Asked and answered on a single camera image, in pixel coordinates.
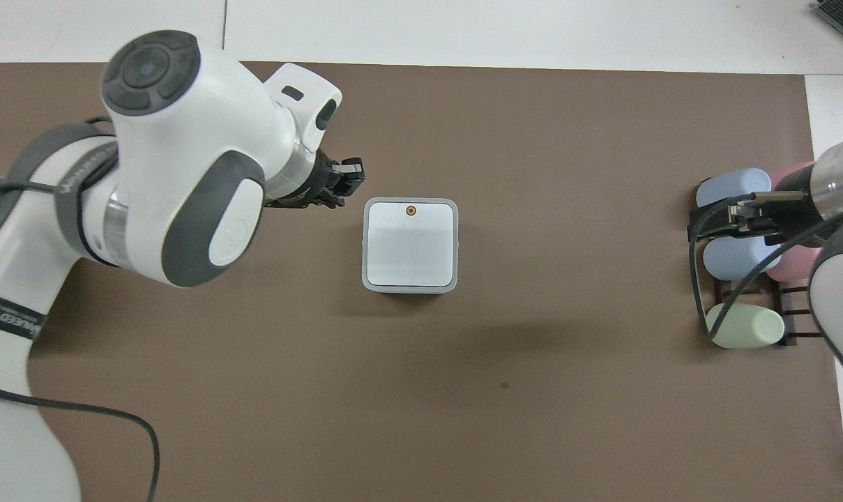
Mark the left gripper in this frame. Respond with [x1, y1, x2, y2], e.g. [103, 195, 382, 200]
[284, 150, 343, 209]

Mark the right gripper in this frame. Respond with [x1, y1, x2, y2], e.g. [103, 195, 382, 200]
[762, 167, 823, 245]

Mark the white trash can grey rim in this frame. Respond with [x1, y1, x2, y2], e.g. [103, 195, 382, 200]
[361, 197, 460, 294]

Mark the pink cup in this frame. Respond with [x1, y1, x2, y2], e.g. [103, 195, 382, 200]
[766, 243, 823, 284]
[770, 161, 819, 194]

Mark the light blue cup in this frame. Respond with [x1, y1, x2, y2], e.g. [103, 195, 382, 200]
[696, 167, 773, 210]
[702, 234, 782, 282]

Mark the dark cup rack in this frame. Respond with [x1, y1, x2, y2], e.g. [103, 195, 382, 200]
[686, 201, 823, 349]

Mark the light green cup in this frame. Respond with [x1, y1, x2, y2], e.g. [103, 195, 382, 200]
[705, 303, 786, 349]

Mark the black cable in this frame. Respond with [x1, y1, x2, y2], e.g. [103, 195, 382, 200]
[697, 197, 843, 344]
[0, 379, 162, 502]

